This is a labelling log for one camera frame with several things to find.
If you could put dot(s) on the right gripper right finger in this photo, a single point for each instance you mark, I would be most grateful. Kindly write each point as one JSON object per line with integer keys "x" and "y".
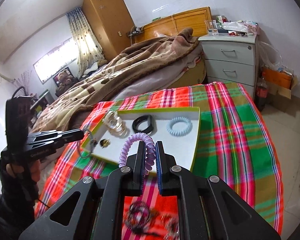
{"x": 208, "y": 208}

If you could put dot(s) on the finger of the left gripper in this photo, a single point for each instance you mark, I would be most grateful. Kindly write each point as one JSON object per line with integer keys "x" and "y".
{"x": 67, "y": 134}

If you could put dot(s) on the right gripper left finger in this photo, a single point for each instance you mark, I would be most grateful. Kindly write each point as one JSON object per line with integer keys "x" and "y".
{"x": 93, "y": 208}

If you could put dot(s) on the gold leaf hair clip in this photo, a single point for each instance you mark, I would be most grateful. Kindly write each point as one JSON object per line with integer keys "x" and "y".
{"x": 171, "y": 224}

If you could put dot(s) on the large pearl hair claw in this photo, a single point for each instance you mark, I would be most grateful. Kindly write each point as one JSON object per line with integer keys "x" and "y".
{"x": 115, "y": 124}

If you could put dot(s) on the black fitness band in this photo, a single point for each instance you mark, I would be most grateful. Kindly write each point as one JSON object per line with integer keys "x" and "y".
{"x": 143, "y": 124}

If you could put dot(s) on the brown patterned blanket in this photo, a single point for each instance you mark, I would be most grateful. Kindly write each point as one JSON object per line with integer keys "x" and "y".
{"x": 132, "y": 64}

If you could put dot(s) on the dotted window curtain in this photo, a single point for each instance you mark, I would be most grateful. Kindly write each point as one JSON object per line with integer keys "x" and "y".
{"x": 89, "y": 49}

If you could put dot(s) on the cola bottle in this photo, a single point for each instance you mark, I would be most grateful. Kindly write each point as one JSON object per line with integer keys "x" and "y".
{"x": 261, "y": 93}

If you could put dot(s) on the wooden wardrobe near window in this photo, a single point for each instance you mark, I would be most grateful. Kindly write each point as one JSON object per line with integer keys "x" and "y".
{"x": 110, "y": 22}

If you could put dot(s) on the orange cardboard box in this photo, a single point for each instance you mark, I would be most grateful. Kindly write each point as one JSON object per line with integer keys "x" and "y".
{"x": 279, "y": 83}

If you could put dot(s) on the white bedside drawer cabinet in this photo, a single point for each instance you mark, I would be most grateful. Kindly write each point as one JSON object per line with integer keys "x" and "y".
{"x": 231, "y": 59}

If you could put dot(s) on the clutter on nightstand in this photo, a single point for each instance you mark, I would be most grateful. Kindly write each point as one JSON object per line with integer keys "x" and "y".
{"x": 233, "y": 28}

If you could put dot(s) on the wooden headboard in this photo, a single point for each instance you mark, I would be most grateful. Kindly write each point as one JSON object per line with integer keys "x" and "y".
{"x": 174, "y": 24}

